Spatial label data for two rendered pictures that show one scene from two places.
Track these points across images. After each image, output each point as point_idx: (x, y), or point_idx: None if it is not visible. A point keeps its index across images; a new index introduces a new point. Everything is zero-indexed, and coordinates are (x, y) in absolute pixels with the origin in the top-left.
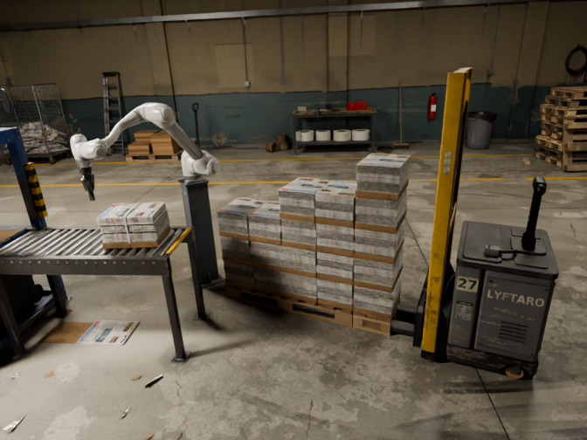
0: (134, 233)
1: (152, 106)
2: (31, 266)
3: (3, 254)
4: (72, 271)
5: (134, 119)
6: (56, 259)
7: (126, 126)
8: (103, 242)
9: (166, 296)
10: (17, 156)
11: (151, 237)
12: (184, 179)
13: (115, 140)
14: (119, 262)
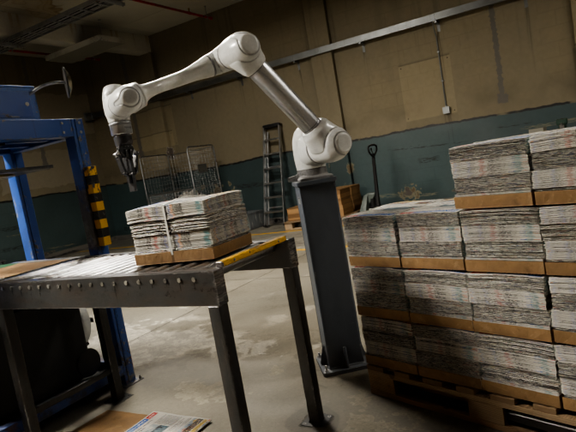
0: (178, 235)
1: (227, 39)
2: (39, 295)
3: (20, 279)
4: (86, 303)
5: (203, 65)
6: (67, 281)
7: (190, 75)
8: (136, 254)
9: (218, 351)
10: (75, 157)
11: (204, 240)
12: (297, 177)
13: (164, 87)
14: (145, 281)
